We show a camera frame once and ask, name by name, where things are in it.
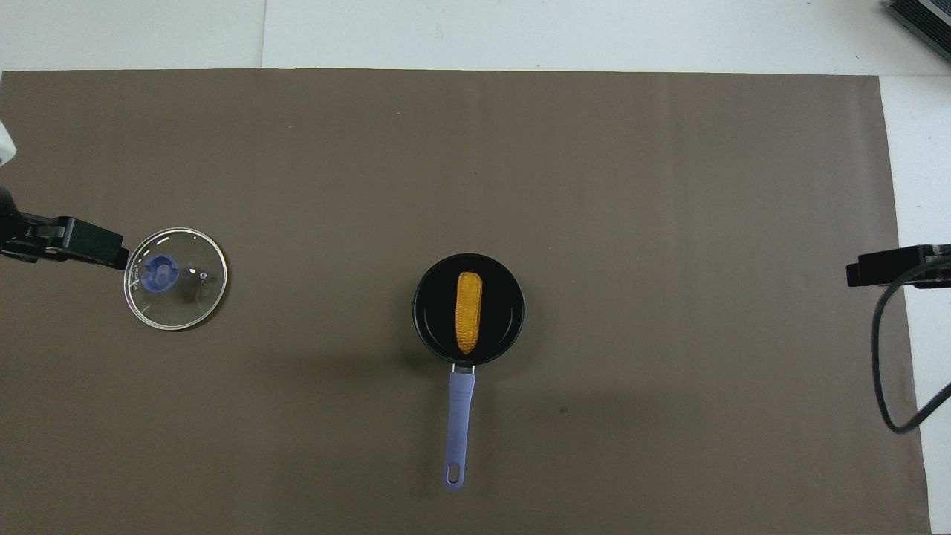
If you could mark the dark ribbed device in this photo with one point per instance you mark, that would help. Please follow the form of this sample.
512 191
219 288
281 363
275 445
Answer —
921 18

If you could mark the brown table mat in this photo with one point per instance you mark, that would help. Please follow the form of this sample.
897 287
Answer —
594 163

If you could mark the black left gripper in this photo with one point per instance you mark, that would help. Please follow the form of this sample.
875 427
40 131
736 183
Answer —
37 236

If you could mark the glass lid with blue knob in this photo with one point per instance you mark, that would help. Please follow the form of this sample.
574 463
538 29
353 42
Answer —
186 297

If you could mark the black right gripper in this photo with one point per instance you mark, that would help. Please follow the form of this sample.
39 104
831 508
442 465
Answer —
937 260

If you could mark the yellow corn cob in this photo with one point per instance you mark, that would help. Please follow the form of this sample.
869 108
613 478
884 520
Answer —
469 312

